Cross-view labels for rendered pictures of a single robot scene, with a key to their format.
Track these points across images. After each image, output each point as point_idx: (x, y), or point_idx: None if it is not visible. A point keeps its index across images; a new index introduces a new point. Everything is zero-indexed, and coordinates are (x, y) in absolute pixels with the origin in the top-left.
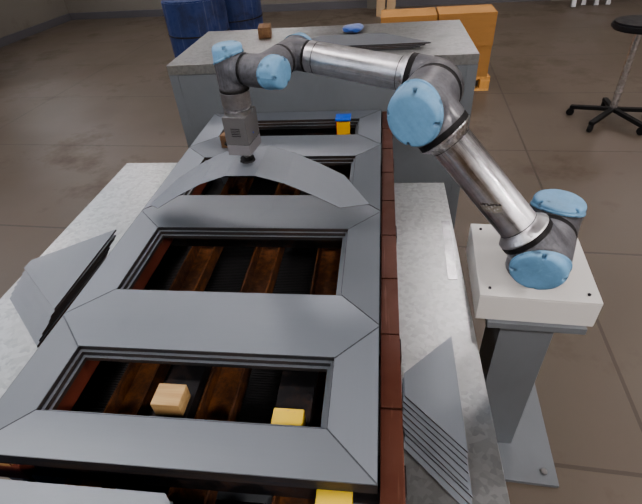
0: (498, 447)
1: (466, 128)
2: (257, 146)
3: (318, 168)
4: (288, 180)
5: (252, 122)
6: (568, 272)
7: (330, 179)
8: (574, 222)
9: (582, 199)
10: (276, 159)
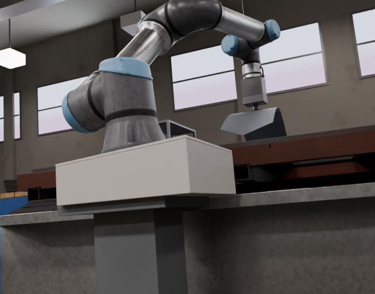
0: (22, 213)
1: (141, 28)
2: (255, 101)
3: (264, 115)
4: (233, 115)
5: (252, 84)
6: (62, 103)
7: (255, 120)
8: (99, 76)
9: (114, 58)
10: (259, 110)
